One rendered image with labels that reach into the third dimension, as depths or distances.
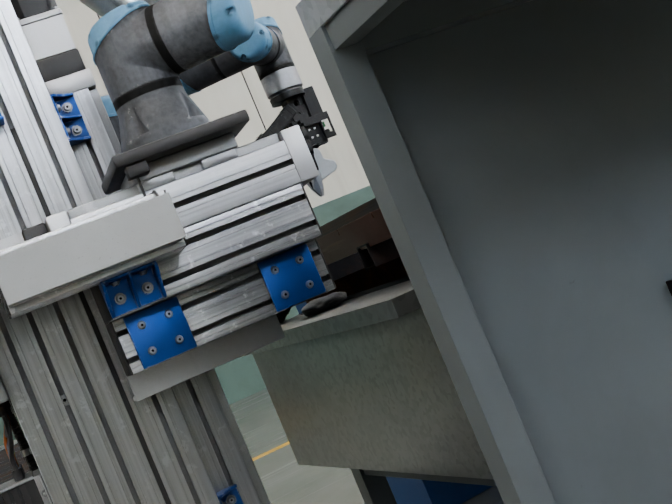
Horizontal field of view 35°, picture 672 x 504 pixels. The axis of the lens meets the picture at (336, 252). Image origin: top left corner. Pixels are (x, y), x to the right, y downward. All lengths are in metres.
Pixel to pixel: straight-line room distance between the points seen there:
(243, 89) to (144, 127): 7.87
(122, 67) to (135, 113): 0.07
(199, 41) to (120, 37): 0.13
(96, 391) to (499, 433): 0.82
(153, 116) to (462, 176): 0.60
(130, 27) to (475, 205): 0.70
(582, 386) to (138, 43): 0.87
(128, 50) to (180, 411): 0.60
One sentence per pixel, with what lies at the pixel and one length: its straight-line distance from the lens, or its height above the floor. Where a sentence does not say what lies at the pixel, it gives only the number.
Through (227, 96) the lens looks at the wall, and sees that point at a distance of 9.49.
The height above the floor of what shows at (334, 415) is 0.44.
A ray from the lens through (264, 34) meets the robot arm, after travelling 1.97.
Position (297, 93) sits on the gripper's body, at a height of 1.10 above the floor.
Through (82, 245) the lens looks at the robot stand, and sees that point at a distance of 1.51.
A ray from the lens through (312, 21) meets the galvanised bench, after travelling 1.21.
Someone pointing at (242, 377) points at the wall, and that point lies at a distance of 9.16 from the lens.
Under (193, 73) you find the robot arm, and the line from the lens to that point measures 2.01.
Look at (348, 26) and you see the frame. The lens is 1.15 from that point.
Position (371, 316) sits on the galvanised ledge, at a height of 0.66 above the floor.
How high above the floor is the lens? 0.76
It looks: 1 degrees up
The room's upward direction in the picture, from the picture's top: 23 degrees counter-clockwise
